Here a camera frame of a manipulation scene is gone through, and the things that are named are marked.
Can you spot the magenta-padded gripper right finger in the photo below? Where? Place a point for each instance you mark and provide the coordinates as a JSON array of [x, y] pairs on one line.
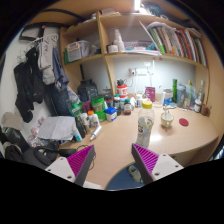
[[160, 165]]

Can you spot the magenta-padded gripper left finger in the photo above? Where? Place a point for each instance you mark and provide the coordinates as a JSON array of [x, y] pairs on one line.
[[66, 166]]

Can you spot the clear yellow-capped drink bottle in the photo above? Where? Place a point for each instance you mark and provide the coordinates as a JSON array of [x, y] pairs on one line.
[[145, 126]]

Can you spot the white tube with blue end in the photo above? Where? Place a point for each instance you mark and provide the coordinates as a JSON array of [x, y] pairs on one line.
[[77, 134]]

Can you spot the grey paper sheet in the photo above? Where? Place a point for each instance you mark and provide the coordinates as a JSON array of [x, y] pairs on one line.
[[56, 127]]

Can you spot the cream ceramic mug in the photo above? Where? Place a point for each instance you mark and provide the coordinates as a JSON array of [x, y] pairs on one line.
[[166, 121]]

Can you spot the white spray bottle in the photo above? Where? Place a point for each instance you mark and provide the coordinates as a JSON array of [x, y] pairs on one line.
[[95, 132]]

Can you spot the flat round red coaster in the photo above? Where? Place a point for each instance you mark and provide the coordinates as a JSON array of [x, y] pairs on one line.
[[183, 122]]

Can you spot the orange-capped white bottle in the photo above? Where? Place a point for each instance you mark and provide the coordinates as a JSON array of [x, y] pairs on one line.
[[93, 120]]

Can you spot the thin metal spoon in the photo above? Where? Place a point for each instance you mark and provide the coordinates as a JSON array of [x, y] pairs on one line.
[[165, 110]]

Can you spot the brown bottle with red label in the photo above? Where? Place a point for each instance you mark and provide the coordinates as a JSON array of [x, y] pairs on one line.
[[127, 107]]

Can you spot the blue and white carton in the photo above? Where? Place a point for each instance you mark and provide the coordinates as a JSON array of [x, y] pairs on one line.
[[167, 97]]

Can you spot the blue-lidded white box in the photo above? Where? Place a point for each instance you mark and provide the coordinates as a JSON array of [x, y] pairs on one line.
[[111, 114]]

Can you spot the white-lidded brown jar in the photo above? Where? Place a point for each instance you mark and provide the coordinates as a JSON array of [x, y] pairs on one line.
[[197, 106]]

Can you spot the large green jar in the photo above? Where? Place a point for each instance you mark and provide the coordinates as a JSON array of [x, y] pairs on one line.
[[97, 104]]

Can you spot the magenta foil pouch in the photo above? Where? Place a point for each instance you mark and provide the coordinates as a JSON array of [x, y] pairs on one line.
[[150, 94]]

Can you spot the brown mug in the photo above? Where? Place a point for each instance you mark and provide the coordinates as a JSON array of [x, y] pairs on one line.
[[205, 110]]

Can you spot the tall green can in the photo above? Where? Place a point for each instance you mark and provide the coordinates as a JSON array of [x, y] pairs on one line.
[[174, 90]]

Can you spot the black bag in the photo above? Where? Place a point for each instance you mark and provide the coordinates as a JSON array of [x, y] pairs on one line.
[[87, 90]]

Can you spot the clear glass bottle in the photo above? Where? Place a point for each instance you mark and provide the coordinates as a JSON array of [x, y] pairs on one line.
[[201, 93]]

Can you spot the red and white canister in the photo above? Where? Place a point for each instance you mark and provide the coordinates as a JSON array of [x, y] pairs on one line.
[[122, 90]]

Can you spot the blue hanging jeans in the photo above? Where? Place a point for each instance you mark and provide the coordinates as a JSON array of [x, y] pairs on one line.
[[60, 80]]

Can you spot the black hanging jacket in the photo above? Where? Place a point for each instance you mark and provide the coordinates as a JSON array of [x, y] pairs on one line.
[[28, 86]]

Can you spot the grey hanging garment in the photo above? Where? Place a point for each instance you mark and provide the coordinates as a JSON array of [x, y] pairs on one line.
[[46, 63]]

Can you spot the ceiling light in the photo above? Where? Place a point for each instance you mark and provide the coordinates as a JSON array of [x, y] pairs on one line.
[[137, 5]]

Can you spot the white wall power strip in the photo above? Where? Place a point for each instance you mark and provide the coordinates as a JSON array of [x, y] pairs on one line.
[[138, 71]]

